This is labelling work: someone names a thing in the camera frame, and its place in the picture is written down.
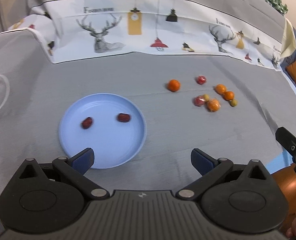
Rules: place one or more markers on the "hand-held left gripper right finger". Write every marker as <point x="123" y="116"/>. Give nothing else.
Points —
<point x="201" y="160"/>

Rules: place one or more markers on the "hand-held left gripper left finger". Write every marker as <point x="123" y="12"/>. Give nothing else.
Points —
<point x="84" y="160"/>

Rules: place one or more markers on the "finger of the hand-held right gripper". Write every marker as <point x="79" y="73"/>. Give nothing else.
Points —
<point x="285" y="138"/>

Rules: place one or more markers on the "light blue round plate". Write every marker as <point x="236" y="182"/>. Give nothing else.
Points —
<point x="105" y="140"/>

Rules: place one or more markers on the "red date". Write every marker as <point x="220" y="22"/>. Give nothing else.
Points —
<point x="124" y="117"/>
<point x="87" y="122"/>

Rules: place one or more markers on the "plastic orange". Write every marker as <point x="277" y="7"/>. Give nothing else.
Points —
<point x="213" y="105"/>

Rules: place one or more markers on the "red fruit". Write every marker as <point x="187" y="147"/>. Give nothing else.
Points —
<point x="201" y="80"/>
<point x="199" y="101"/>

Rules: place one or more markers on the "small green fruit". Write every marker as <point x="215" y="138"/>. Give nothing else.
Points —
<point x="206" y="97"/>
<point x="234" y="102"/>

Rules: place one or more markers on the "small bare orange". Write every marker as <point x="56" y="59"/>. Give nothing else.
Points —
<point x="229" y="95"/>
<point x="220" y="88"/>

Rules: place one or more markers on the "large bare orange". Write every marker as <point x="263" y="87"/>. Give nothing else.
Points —
<point x="174" y="85"/>

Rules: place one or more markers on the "cream cloth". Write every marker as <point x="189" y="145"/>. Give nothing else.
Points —
<point x="289" y="40"/>

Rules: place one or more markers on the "deer printed white sheet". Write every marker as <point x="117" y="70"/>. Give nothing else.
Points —
<point x="143" y="42"/>

